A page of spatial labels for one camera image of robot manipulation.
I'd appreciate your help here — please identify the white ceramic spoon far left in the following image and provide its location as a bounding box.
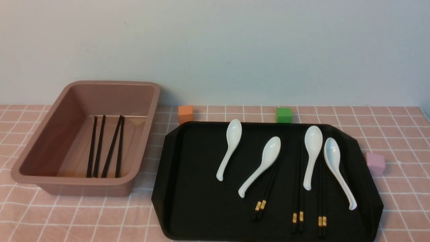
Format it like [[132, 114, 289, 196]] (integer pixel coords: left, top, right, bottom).
[[216, 119, 242, 181]]

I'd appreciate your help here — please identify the white ceramic spoon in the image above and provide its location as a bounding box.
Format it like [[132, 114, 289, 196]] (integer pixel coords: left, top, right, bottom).
[[216, 119, 242, 181], [324, 137, 357, 210], [303, 125, 324, 191], [238, 136, 281, 199]]

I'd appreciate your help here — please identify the orange foam cube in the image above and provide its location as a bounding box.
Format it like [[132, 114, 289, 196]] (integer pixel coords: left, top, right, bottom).
[[178, 105, 194, 125]]

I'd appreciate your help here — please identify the green foam cube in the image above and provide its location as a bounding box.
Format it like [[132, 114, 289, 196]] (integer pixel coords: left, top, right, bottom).
[[275, 107, 292, 123]]

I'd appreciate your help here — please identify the black plastic tray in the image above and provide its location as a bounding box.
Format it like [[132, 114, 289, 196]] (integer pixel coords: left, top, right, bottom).
[[152, 121, 384, 242]]

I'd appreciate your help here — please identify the plain black chopstick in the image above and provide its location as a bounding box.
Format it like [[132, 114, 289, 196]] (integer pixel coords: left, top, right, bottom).
[[115, 115, 125, 178], [101, 115, 123, 178], [92, 115, 106, 178], [86, 116, 98, 178]]

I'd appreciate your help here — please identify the white ceramic spoon far right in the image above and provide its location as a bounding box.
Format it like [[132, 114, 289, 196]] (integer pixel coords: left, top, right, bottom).
[[324, 137, 357, 210]]

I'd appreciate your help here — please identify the brown plastic bin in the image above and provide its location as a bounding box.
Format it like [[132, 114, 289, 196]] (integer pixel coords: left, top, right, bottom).
[[10, 81, 161, 197]]

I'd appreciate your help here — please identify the plain black chopstick far left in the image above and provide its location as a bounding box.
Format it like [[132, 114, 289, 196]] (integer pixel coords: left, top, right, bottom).
[[86, 116, 98, 178]]

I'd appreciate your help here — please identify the pink foam cube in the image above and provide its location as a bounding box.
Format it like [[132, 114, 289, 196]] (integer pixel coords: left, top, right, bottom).
[[364, 153, 386, 177]]

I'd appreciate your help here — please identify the pink checkered tablecloth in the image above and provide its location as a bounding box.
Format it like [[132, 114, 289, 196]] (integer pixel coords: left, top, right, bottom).
[[0, 105, 430, 242]]

